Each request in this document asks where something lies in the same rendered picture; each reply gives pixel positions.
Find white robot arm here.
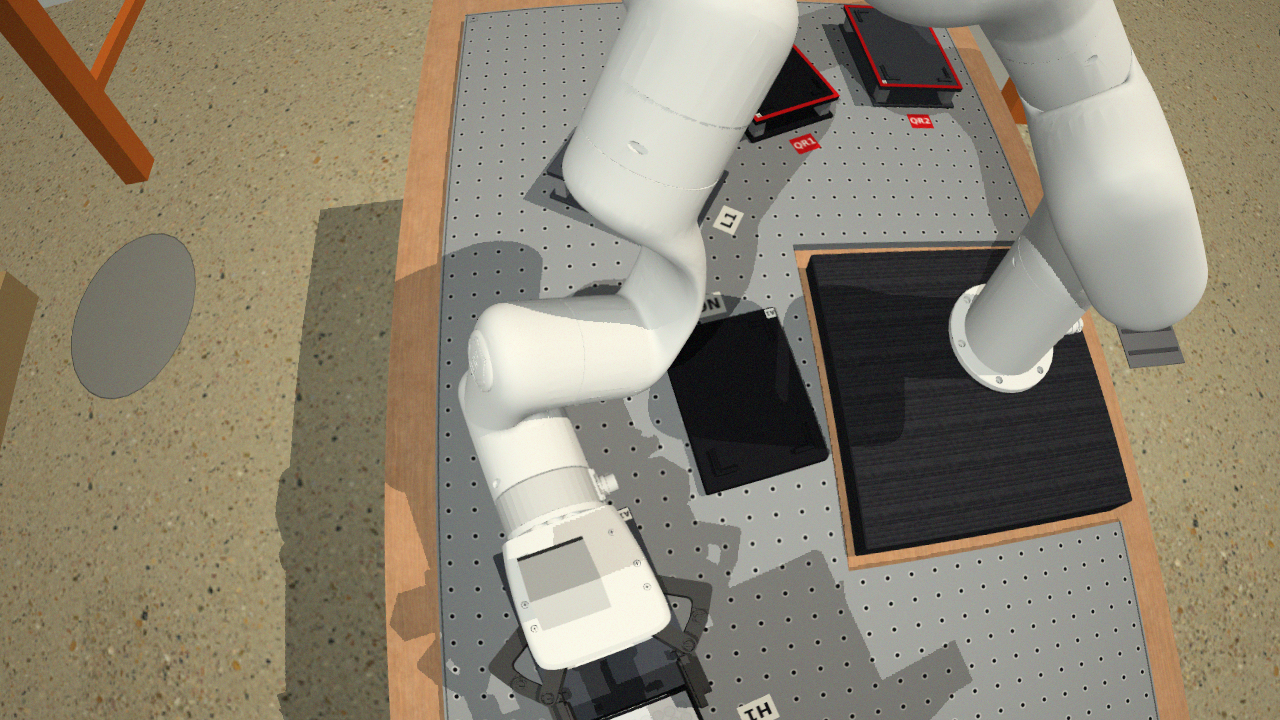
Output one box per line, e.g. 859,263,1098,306
458,0,1208,632

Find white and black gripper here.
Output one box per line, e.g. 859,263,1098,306
488,502,712,720

